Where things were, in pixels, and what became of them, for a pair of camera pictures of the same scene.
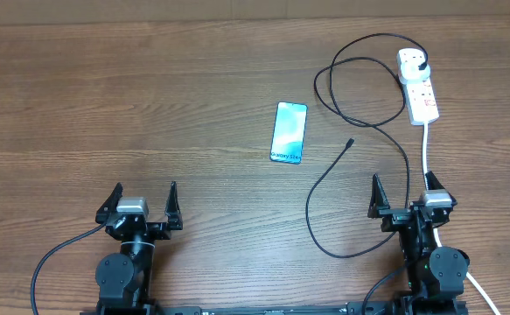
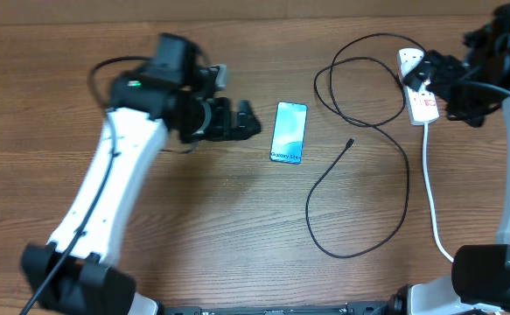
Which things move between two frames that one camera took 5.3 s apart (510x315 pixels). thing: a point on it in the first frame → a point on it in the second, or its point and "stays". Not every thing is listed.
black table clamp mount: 281,310 stays
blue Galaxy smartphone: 289,133 stays
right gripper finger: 379,199 → 422,72
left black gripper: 161,231 → 220,129
